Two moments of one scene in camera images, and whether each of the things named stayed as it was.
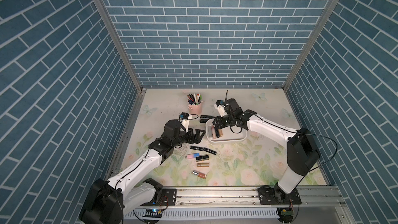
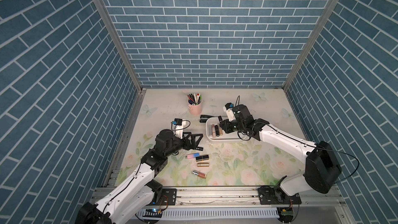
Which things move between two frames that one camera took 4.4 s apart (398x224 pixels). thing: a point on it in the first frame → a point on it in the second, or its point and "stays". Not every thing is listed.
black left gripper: x=197 y=139 → x=191 y=145
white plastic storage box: x=228 y=136 stays
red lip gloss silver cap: x=200 y=175 stays
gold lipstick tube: x=202 y=164 stays
